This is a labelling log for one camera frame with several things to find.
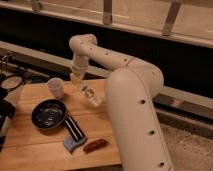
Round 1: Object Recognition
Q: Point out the striped blue sponge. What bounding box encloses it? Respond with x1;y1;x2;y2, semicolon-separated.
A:
63;116;87;153

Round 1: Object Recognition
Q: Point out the white plastic bottle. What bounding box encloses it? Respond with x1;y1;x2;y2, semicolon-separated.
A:
79;85;103;107

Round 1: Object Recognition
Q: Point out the brown sausage toy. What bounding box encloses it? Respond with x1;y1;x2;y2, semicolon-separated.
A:
83;139;108;153

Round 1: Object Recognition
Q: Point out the wooden cutting board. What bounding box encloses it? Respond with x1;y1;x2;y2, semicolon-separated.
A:
0;82;120;171

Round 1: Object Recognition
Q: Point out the white paper cup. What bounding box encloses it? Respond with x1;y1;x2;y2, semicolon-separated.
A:
47;78;64;99

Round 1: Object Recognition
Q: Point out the round black-rimmed object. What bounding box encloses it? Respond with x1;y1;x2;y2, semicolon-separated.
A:
0;75;24;92

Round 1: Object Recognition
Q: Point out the dark blue bowl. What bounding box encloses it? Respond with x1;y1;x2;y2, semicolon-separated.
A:
31;99;67;130

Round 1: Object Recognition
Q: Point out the black device at left edge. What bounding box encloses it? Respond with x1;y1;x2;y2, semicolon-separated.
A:
0;100;15;152

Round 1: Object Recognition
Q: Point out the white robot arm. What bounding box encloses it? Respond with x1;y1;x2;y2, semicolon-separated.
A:
69;34;175;171

